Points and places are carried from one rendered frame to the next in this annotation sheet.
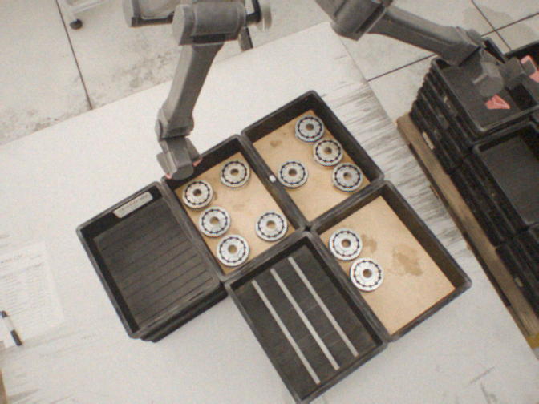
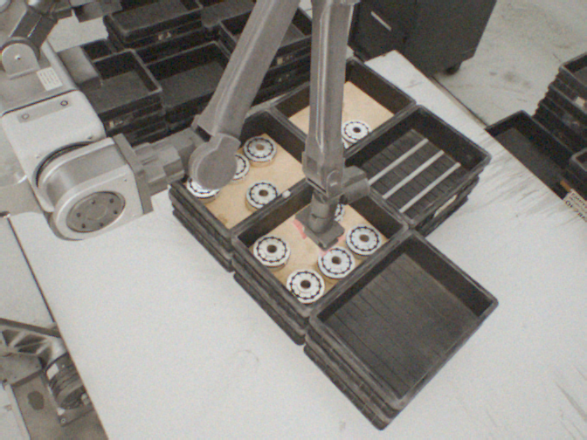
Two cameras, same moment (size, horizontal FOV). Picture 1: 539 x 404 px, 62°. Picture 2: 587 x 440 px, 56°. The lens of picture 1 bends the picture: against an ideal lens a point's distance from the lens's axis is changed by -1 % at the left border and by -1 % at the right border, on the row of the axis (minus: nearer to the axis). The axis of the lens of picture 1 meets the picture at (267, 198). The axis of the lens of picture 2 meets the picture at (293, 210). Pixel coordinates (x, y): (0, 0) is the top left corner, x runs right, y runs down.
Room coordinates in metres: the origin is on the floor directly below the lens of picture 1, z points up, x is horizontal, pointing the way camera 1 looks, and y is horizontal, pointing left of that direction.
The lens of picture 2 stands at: (0.91, 0.85, 2.17)
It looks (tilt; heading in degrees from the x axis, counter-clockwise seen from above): 54 degrees down; 247
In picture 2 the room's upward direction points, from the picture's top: 7 degrees clockwise
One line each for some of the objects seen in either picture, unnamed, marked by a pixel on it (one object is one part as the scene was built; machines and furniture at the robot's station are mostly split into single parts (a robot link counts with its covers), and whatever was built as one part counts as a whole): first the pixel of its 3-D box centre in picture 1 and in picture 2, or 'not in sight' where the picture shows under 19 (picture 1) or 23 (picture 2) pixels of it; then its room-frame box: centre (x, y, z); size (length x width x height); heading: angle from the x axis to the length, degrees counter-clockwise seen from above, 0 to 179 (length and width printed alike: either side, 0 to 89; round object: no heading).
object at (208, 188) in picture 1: (197, 193); (305, 285); (0.59, 0.23, 0.86); 0.10 x 0.10 x 0.01
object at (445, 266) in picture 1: (385, 260); (341, 118); (0.28, -0.33, 0.87); 0.40 x 0.30 x 0.11; 26
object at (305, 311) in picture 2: (230, 204); (321, 233); (0.51, 0.12, 0.92); 0.40 x 0.30 x 0.02; 26
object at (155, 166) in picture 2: not in sight; (152, 168); (0.91, 0.24, 1.45); 0.09 x 0.08 x 0.12; 106
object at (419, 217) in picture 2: (304, 313); (415, 161); (0.15, -0.06, 0.92); 0.40 x 0.30 x 0.02; 26
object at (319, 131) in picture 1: (310, 127); (203, 183); (0.78, -0.17, 0.86); 0.10 x 0.10 x 0.01
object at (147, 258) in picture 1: (151, 260); (400, 319); (0.38, 0.39, 0.87); 0.40 x 0.30 x 0.11; 26
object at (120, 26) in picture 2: not in sight; (156, 43); (0.77, -1.47, 0.37); 0.40 x 0.30 x 0.45; 16
